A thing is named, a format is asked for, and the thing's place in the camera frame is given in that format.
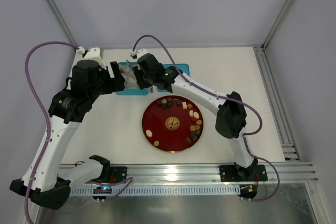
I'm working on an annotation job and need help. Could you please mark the cream rectangular chocolate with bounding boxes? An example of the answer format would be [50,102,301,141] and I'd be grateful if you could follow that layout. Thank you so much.
[182,102,188,109]

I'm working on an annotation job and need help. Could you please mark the white slotted cable duct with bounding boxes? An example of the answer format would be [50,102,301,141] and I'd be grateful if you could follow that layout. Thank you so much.
[70,184,240,196]

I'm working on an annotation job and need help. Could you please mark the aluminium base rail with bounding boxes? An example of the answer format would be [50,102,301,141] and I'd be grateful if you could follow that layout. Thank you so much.
[59,163,320,184]

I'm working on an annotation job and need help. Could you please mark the round red lacquer tray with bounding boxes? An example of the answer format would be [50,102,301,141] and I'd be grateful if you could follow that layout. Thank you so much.
[141,95,204,153]

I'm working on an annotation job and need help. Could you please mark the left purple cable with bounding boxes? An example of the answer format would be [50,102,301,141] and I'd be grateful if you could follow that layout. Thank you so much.
[24,41,134,224]

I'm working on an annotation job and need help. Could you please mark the white oval chocolate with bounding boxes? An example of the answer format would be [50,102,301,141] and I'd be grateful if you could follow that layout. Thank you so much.
[193,111,200,119]
[146,130,153,137]

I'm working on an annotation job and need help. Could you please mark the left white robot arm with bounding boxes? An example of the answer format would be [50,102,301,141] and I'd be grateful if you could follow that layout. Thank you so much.
[10,60,124,210]

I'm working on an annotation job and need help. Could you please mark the white oval chocolate right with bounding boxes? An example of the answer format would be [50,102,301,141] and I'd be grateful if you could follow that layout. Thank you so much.
[193,111,200,119]

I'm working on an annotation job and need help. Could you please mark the teal box lid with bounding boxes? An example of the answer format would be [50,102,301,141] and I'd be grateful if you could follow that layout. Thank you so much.
[156,63,190,92]

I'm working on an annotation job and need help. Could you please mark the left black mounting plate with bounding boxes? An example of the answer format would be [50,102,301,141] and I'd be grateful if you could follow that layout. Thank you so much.
[91,166,128,184]

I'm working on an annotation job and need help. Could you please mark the teal chocolate box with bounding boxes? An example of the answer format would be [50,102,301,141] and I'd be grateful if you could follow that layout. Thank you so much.
[116,62,149,95]

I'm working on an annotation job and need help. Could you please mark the purple cable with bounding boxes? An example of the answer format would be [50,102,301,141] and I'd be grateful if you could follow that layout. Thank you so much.
[24,41,134,224]
[132,34,281,203]

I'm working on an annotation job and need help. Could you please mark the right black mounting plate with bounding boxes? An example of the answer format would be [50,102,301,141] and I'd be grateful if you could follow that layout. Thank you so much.
[219,164,268,182]

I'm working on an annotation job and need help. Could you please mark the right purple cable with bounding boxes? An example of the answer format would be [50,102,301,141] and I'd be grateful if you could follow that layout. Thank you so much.
[132,34,281,203]

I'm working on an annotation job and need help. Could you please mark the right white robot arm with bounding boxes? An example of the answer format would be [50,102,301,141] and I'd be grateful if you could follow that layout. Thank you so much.
[131,49,258,180]

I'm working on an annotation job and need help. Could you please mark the black mounting plate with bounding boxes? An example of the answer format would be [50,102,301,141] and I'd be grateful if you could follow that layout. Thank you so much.
[91,166,128,184]
[219,164,268,182]

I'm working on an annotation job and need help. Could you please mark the brown striped chocolate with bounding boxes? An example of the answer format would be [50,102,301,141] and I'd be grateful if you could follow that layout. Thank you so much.
[186,137,192,144]

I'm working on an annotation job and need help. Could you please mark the metal tongs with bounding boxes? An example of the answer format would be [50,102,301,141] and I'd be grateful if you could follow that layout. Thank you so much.
[126,60,153,93]

